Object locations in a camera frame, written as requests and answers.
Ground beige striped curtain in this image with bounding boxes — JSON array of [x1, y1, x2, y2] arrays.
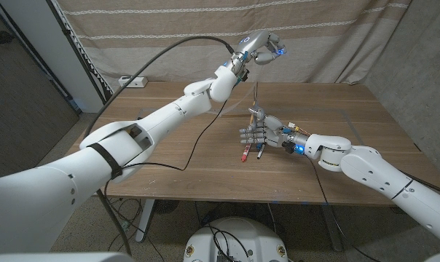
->
[[55, 0, 412, 92]]

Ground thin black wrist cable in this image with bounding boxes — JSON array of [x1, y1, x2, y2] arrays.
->
[[307, 156, 381, 262], [121, 100, 228, 172]]

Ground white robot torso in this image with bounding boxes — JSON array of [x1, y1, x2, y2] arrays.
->
[[183, 217, 289, 262]]

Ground white table leg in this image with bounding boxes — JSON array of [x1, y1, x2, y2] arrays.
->
[[135, 199, 156, 243]]

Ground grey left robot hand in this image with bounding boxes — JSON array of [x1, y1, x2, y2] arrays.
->
[[231, 30, 288, 76]]

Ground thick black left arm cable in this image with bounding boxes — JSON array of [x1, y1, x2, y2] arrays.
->
[[82, 35, 236, 255]]

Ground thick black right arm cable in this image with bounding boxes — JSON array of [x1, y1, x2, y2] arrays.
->
[[401, 170, 440, 199]]

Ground thin black left wrist cable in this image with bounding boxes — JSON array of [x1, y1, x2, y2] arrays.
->
[[121, 100, 228, 172]]

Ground white power strip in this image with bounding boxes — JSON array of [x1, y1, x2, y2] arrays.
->
[[118, 75, 149, 89]]

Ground scissors with yellow grey handles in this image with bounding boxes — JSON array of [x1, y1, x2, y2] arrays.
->
[[248, 82, 267, 134]]

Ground red marker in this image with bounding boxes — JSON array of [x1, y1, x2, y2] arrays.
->
[[240, 143, 252, 163]]

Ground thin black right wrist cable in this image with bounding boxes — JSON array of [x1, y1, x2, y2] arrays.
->
[[307, 156, 381, 262]]

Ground black metal frame bar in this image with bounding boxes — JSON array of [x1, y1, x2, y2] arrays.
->
[[47, 0, 114, 106]]

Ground black ribbed round object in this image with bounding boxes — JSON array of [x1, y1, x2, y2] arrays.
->
[[154, 199, 180, 215]]

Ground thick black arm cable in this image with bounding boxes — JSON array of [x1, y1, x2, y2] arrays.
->
[[82, 35, 236, 255], [401, 170, 440, 199]]

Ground grey table leg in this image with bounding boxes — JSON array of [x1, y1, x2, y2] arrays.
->
[[320, 205, 343, 253]]

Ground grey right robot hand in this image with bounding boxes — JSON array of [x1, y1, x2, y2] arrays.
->
[[240, 107, 310, 156]]

